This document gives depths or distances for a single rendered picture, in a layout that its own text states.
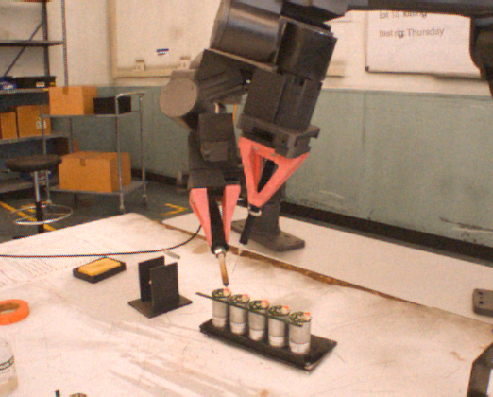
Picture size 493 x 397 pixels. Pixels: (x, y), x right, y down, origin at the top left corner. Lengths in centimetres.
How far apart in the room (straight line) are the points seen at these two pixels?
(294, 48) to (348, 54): 303
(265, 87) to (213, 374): 32
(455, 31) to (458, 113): 49
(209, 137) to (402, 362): 36
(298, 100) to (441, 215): 283
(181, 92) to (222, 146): 10
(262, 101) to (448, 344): 38
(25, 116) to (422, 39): 347
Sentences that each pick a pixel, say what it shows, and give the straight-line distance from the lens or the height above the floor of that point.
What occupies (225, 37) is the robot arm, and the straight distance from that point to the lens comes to 49.
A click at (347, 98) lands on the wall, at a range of 352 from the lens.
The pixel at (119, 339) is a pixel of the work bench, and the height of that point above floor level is 75.
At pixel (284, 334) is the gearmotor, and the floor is 79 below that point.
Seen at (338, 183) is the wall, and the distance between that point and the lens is 363.
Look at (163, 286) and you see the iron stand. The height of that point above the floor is 78.
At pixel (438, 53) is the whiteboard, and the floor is 124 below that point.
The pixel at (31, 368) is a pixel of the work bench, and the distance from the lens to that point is 63.
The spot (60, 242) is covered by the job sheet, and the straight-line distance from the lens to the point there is 105.
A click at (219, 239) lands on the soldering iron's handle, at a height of 86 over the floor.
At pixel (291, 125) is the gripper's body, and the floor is 102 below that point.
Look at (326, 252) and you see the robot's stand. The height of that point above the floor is 75.
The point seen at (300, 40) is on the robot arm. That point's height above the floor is 111.
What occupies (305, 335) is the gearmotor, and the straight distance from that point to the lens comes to 56.
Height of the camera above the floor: 107
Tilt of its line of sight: 14 degrees down
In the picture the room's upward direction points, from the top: straight up
